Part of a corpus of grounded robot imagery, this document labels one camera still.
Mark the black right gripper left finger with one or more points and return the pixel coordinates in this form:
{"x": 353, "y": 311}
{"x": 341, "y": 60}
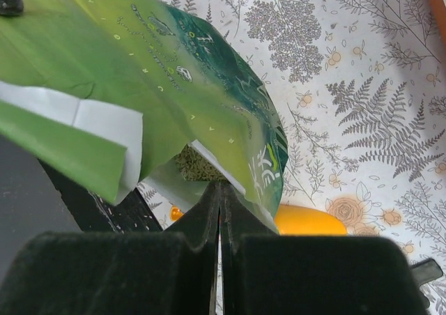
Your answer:
{"x": 169, "y": 272}

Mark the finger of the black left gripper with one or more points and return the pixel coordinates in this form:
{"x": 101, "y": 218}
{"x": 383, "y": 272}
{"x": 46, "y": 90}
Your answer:
{"x": 11, "y": 7}

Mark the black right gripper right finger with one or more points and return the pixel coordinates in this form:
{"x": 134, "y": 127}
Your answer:
{"x": 264, "y": 273}

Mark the yellow plastic litter scoop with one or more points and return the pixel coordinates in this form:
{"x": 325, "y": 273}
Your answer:
{"x": 290, "y": 220}

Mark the green cat litter bag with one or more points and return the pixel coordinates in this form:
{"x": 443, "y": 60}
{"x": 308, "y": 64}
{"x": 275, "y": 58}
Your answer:
{"x": 113, "y": 93}

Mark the white and orange litter box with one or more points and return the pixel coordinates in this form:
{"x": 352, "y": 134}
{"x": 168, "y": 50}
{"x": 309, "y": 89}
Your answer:
{"x": 435, "y": 5}

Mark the small black plastic clip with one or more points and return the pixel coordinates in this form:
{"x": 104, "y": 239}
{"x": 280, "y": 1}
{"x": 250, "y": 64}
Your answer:
{"x": 425, "y": 271}

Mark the floral patterned table mat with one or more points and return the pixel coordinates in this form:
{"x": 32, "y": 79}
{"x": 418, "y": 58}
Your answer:
{"x": 359, "y": 86}

